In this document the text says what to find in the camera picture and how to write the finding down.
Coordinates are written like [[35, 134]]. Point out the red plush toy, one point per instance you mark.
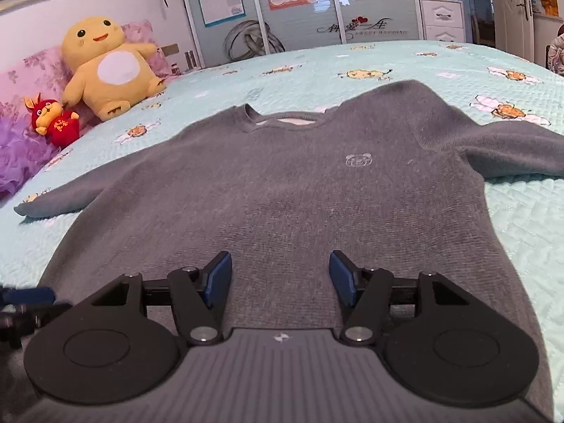
[[55, 123]]

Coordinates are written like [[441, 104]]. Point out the wooden chair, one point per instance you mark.
[[484, 31]]

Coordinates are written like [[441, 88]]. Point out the white room door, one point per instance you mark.
[[511, 9]]

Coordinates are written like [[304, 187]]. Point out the grey sweater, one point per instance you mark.
[[286, 194]]

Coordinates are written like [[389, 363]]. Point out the white drawer cabinet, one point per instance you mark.
[[443, 20]]

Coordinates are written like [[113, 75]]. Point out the rolled floral quilt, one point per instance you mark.
[[556, 53]]

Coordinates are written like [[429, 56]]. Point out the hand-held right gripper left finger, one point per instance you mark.
[[218, 280]]

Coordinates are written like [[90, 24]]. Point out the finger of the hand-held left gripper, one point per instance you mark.
[[26, 295], [31, 315]]

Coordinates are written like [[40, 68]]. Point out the doll with purple ruffled dress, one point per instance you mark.
[[22, 154]]

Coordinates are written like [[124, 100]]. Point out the pink floral pillow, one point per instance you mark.
[[141, 35], [39, 70]]

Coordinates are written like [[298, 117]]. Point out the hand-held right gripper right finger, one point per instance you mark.
[[341, 277]]

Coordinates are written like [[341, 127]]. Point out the wardrobe with sliding doors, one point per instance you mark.
[[299, 26]]

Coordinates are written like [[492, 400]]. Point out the yellow plush toy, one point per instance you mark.
[[110, 66]]

